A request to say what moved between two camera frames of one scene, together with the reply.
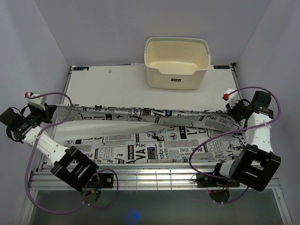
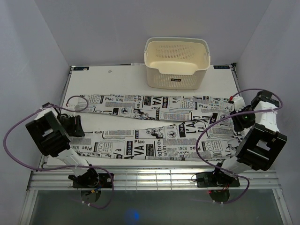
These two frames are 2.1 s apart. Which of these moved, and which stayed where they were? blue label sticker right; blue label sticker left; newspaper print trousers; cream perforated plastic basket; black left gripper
Moved: newspaper print trousers; black left gripper
Stayed: cream perforated plastic basket; blue label sticker right; blue label sticker left
